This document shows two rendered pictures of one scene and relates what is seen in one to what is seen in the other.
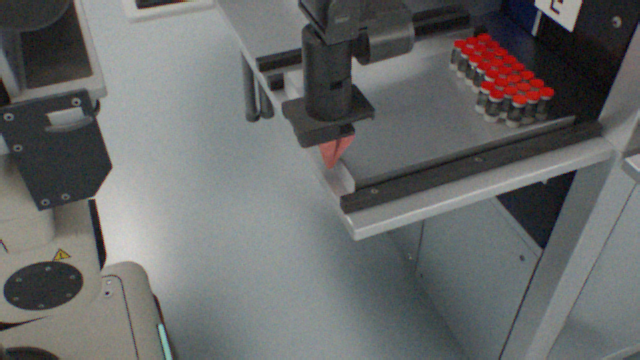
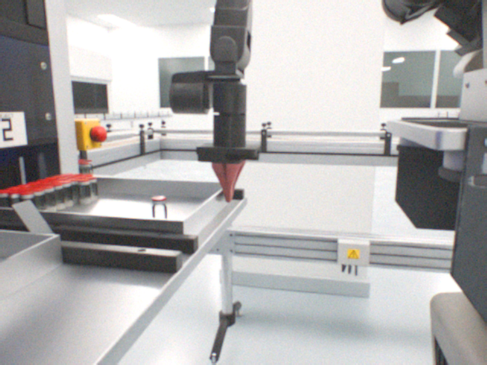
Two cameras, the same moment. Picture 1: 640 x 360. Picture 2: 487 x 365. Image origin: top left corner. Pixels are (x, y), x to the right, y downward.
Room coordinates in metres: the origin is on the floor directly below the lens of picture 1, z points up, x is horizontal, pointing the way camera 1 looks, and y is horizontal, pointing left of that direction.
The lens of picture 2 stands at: (1.12, 0.38, 1.06)
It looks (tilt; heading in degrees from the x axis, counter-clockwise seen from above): 11 degrees down; 215
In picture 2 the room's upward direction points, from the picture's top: straight up
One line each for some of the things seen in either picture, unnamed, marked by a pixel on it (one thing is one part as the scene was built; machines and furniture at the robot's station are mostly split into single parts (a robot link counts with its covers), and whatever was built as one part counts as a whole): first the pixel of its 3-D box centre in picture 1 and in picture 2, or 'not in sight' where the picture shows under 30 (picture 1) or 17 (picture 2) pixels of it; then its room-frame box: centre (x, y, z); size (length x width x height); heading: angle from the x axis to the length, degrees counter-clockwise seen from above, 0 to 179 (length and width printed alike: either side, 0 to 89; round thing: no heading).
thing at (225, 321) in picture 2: not in sight; (227, 325); (-0.13, -0.57, 0.07); 0.50 x 0.08 x 0.14; 23
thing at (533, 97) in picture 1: (497, 78); (50, 194); (0.78, -0.27, 0.90); 0.18 x 0.02 x 0.05; 23
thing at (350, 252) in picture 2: not in sight; (352, 252); (-0.28, -0.06, 0.50); 0.12 x 0.05 x 0.09; 113
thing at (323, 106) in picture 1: (327, 94); (229, 134); (0.59, -0.01, 1.01); 0.10 x 0.07 x 0.07; 113
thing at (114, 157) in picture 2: not in sight; (98, 150); (0.38, -0.70, 0.92); 0.69 x 0.16 x 0.16; 23
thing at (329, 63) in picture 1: (331, 49); (226, 99); (0.60, -0.01, 1.07); 0.07 x 0.06 x 0.07; 115
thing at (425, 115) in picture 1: (421, 102); (117, 202); (0.73, -0.15, 0.90); 0.34 x 0.26 x 0.04; 113
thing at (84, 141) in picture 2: not in sight; (81, 134); (0.59, -0.46, 0.99); 0.08 x 0.07 x 0.07; 113
